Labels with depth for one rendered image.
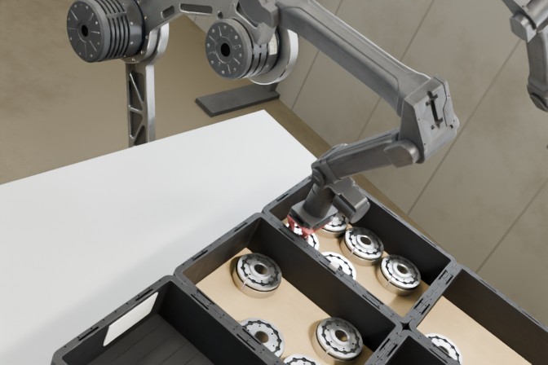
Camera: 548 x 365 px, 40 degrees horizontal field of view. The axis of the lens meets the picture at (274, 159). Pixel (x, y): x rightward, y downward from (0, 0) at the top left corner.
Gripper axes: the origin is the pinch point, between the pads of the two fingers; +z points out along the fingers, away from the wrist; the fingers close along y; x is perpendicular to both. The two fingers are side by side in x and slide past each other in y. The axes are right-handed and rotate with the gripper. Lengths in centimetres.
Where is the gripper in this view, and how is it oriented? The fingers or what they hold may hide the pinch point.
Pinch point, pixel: (300, 235)
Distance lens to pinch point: 174.1
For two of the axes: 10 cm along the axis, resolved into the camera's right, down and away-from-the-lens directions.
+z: -3.5, 7.3, 5.9
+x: -6.9, -6.3, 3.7
